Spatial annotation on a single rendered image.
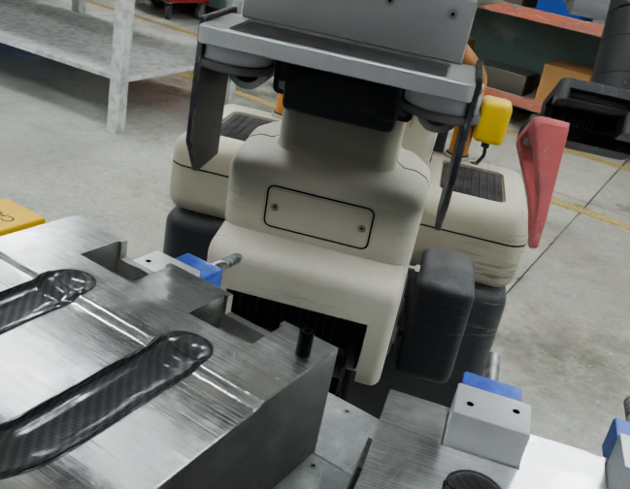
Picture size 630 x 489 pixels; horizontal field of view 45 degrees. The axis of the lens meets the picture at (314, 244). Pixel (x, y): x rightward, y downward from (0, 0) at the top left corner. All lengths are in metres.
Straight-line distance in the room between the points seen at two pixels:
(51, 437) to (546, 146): 0.32
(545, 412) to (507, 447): 1.72
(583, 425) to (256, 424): 1.84
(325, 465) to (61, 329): 0.21
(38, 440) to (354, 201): 0.49
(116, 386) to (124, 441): 0.05
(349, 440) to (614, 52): 0.33
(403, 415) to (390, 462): 0.05
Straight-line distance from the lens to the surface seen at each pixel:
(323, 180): 0.83
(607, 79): 0.51
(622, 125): 0.49
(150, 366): 0.49
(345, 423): 0.61
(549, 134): 0.47
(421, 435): 0.52
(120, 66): 3.60
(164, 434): 0.43
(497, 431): 0.51
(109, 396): 0.47
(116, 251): 0.62
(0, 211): 0.79
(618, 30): 0.52
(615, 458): 0.55
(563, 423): 2.23
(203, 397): 0.46
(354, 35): 0.76
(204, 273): 0.69
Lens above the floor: 1.16
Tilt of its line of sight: 24 degrees down
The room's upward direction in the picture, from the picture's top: 11 degrees clockwise
